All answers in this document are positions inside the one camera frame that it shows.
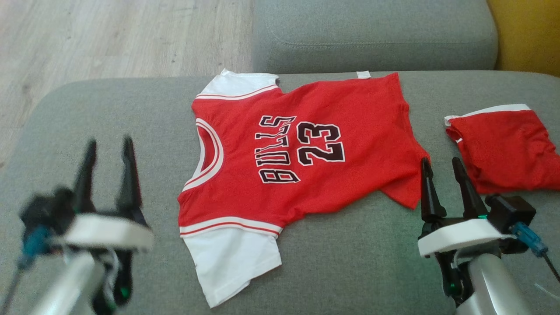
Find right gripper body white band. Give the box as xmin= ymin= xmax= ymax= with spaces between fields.
xmin=417 ymin=215 xmax=513 ymax=258

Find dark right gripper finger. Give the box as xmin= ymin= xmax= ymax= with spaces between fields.
xmin=420 ymin=157 xmax=447 ymax=222
xmin=452 ymin=157 xmax=488 ymax=219

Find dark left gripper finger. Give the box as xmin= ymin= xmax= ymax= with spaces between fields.
xmin=72 ymin=139 xmax=98 ymax=214
xmin=116 ymin=136 xmax=146 ymax=218

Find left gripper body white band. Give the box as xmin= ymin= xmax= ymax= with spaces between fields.
xmin=52 ymin=212 xmax=155 ymax=253

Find red shorts with white trim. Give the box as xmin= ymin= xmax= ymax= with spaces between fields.
xmin=444 ymin=104 xmax=560 ymax=194

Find red Bulls 23 jersey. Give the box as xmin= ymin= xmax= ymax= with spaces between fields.
xmin=177 ymin=69 xmax=430 ymax=308

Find large grey sofa seat cushion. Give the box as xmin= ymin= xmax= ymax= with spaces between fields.
xmin=0 ymin=71 xmax=560 ymax=315

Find grey sofa back cushion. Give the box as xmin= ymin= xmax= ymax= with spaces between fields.
xmin=253 ymin=0 xmax=498 ymax=75

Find yellow sofa backrest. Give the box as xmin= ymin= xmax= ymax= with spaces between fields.
xmin=487 ymin=0 xmax=560 ymax=77

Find left camera cable blue plug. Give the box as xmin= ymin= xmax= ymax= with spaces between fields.
xmin=0 ymin=225 xmax=52 ymax=315

